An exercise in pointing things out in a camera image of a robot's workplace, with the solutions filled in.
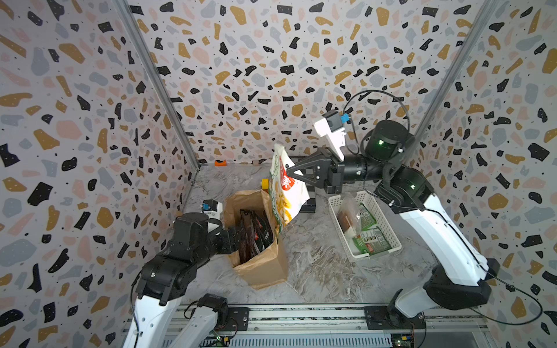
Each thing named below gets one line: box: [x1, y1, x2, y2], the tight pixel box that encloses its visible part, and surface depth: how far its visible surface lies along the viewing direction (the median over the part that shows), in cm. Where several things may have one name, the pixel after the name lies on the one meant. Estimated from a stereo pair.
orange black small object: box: [213, 159, 228, 167], surface depth 127 cm
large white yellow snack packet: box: [269, 142, 311, 235], surface depth 45 cm
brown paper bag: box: [241, 189, 290, 291], surface depth 64 cm
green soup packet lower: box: [352, 228, 392, 255], surface depth 94 cm
